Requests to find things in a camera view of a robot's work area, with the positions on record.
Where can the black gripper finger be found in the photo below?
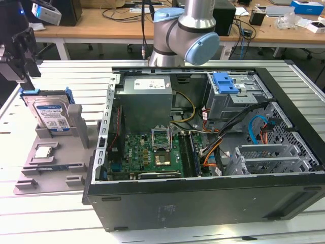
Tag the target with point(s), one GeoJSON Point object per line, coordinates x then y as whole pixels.
{"type": "Point", "coordinates": [23, 48]}
{"type": "Point", "coordinates": [34, 68]}

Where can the hard disk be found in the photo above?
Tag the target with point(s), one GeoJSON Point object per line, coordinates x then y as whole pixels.
{"type": "Point", "coordinates": [48, 114]}

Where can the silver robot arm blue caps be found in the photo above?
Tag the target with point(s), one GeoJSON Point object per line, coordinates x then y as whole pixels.
{"type": "Point", "coordinates": [195, 15]}

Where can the grey metal disk bay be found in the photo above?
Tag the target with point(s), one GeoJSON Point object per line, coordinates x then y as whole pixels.
{"type": "Point", "coordinates": [266, 150]}

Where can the crumpled white paper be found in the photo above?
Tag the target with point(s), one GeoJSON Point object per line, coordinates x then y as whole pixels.
{"type": "Point", "coordinates": [38, 26]}

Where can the large black box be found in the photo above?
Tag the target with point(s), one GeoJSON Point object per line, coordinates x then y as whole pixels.
{"type": "Point", "coordinates": [72, 12]}

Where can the wooden desk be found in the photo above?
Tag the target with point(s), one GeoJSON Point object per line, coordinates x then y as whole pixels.
{"type": "Point", "coordinates": [101, 28]}

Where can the silver CPU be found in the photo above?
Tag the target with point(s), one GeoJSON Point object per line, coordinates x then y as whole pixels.
{"type": "Point", "coordinates": [43, 152]}

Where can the black case fan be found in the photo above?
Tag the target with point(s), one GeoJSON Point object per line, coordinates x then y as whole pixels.
{"type": "Point", "coordinates": [111, 132]}

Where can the grey parts rack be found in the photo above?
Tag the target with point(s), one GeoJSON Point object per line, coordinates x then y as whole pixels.
{"type": "Point", "coordinates": [56, 183]}

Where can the grey power supply unit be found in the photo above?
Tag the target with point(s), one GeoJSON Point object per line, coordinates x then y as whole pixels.
{"type": "Point", "coordinates": [144, 106]}

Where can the green motherboard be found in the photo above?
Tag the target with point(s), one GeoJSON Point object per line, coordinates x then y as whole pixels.
{"type": "Point", "coordinates": [137, 152]}

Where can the CPU socket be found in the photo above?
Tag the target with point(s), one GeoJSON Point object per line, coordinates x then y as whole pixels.
{"type": "Point", "coordinates": [162, 159]}

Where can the black graphics card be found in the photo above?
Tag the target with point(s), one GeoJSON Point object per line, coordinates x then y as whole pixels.
{"type": "Point", "coordinates": [160, 175]}

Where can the black RAM slot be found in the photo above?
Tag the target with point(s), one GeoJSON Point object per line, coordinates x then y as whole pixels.
{"type": "Point", "coordinates": [184, 152]}

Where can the installed RAM stick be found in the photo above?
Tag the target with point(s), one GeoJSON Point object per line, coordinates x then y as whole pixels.
{"type": "Point", "coordinates": [195, 155]}

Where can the blue plastic drive latch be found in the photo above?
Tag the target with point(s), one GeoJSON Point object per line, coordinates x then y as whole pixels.
{"type": "Point", "coordinates": [223, 87]}

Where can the grey metal drive cage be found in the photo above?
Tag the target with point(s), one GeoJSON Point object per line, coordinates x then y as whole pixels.
{"type": "Point", "coordinates": [223, 106]}

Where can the small black computer box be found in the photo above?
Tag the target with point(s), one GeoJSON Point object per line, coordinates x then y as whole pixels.
{"type": "Point", "coordinates": [224, 20]}

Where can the black open PC case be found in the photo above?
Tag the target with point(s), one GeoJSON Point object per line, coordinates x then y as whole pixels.
{"type": "Point", "coordinates": [177, 203]}

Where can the flat grey box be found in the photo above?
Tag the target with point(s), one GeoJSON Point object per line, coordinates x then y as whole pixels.
{"type": "Point", "coordinates": [279, 10]}

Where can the clear plastic bag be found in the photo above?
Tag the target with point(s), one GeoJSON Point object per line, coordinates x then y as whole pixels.
{"type": "Point", "coordinates": [287, 21]}

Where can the blue cardboard box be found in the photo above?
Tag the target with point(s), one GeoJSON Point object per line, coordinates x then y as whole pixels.
{"type": "Point", "coordinates": [309, 8]}

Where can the white open box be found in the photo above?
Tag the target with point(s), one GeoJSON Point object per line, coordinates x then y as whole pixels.
{"type": "Point", "coordinates": [316, 27]}

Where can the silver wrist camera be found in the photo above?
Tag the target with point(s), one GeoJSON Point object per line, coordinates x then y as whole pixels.
{"type": "Point", "coordinates": [48, 15]}

